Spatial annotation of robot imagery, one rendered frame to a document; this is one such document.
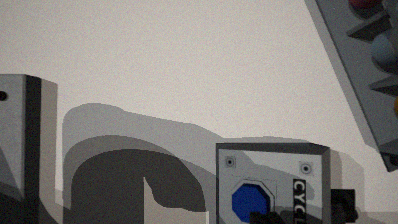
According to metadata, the grey key housing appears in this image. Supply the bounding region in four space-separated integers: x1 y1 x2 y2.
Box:
216 143 358 224

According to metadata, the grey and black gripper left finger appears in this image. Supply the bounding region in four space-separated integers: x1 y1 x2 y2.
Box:
249 212 269 224

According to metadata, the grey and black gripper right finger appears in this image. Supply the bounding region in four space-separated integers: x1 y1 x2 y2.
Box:
264 212 285 224

